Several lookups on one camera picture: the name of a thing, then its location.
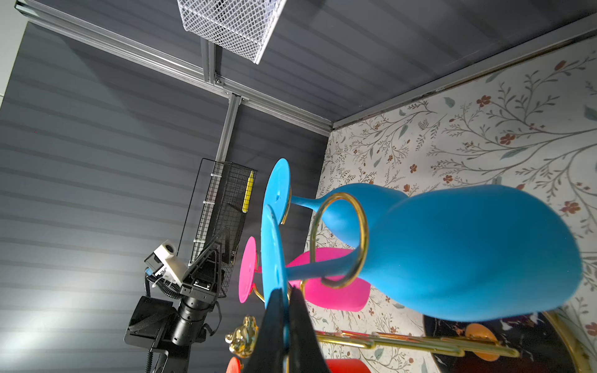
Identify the white mesh wall basket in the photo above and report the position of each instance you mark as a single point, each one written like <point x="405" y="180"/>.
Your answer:
<point x="243" y="27"/>

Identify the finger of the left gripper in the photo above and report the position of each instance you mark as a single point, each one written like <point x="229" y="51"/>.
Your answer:
<point x="220" y="249"/>

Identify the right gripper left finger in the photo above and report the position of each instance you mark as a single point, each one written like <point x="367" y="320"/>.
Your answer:
<point x="270" y="349"/>

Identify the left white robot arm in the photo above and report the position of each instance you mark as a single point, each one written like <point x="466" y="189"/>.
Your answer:
<point x="170" y="327"/>

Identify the gold wire glass rack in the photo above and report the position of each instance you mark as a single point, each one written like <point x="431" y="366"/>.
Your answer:
<point x="332" y="278"/>

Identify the blue wine glass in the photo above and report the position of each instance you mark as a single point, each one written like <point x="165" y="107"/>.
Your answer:
<point x="474" y="254"/>
<point x="340" y="218"/>

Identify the red wine glass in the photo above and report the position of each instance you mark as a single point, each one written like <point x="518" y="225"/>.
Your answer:
<point x="335" y="365"/>

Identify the floral table mat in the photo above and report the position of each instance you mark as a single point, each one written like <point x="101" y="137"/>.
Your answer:
<point x="531" y="127"/>

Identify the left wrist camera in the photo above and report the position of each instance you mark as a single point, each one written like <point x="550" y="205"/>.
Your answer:
<point x="164" y="262"/>

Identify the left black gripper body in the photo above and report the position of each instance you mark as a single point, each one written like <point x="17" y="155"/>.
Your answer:
<point x="203" y="282"/>

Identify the black wire wall basket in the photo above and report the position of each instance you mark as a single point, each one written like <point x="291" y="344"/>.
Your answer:
<point x="218" y="191"/>

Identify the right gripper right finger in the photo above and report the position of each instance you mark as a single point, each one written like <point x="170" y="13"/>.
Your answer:
<point x="304" y="350"/>

